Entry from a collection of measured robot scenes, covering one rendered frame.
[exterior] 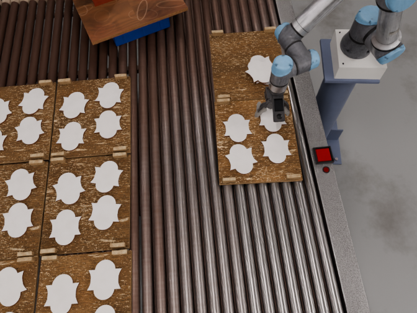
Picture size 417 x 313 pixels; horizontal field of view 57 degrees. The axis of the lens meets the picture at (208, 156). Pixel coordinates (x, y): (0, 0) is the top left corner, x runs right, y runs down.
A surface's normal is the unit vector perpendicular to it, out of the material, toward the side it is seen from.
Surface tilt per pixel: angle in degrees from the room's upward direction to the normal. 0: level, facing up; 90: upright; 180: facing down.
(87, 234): 0
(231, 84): 0
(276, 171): 0
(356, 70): 90
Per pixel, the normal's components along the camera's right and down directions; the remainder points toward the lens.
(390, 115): -0.02, -0.43
